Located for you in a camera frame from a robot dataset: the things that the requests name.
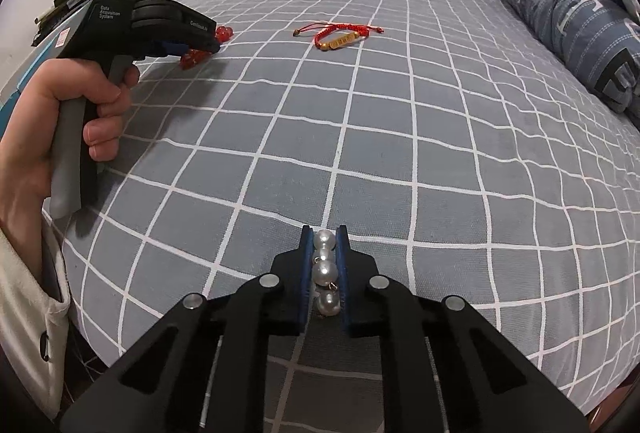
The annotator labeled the person's left hand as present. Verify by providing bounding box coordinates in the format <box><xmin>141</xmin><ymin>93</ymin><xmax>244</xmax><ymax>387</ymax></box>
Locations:
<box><xmin>0</xmin><ymin>58</ymin><xmax>142</xmax><ymax>234</ymax></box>

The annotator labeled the red bead bracelet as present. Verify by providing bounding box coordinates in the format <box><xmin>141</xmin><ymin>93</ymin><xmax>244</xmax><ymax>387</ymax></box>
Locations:
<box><xmin>180</xmin><ymin>25</ymin><xmax>235</xmax><ymax>70</ymax></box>

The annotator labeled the folded blue striped quilt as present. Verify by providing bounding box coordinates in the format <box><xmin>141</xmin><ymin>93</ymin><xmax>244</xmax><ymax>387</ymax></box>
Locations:
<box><xmin>472</xmin><ymin>0</ymin><xmax>640</xmax><ymax>114</ymax></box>

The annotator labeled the person's left forearm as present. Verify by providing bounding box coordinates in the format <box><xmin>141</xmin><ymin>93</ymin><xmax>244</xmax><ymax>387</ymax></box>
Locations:
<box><xmin>0</xmin><ymin>208</ymin><xmax>72</xmax><ymax>420</ymax></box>

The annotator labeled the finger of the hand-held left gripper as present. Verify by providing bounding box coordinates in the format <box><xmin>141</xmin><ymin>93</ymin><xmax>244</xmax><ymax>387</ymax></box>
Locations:
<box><xmin>146</xmin><ymin>40</ymin><xmax>190</xmax><ymax>60</ymax></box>
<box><xmin>150</xmin><ymin>8</ymin><xmax>222</xmax><ymax>55</ymax></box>

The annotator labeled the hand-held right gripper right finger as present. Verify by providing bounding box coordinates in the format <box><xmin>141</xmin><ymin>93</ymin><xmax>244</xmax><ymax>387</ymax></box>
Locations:
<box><xmin>337</xmin><ymin>225</ymin><xmax>588</xmax><ymax>433</ymax></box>

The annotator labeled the red string bracelet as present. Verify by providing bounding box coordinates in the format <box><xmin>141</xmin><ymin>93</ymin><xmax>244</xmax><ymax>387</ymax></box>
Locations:
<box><xmin>293</xmin><ymin>23</ymin><xmax>386</xmax><ymax>52</ymax></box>

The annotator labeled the white pearl bracelet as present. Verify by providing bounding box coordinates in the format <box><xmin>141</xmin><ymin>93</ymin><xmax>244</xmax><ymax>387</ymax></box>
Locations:
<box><xmin>311</xmin><ymin>229</ymin><xmax>343</xmax><ymax>319</ymax></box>

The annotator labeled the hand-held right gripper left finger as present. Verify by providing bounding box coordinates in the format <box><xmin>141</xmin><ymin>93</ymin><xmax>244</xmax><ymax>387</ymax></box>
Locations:
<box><xmin>60</xmin><ymin>225</ymin><xmax>316</xmax><ymax>433</ymax></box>

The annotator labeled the grey checked bed sheet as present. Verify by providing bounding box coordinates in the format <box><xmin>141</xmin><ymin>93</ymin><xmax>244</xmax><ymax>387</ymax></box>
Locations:
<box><xmin>42</xmin><ymin>0</ymin><xmax>640</xmax><ymax>414</ymax></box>

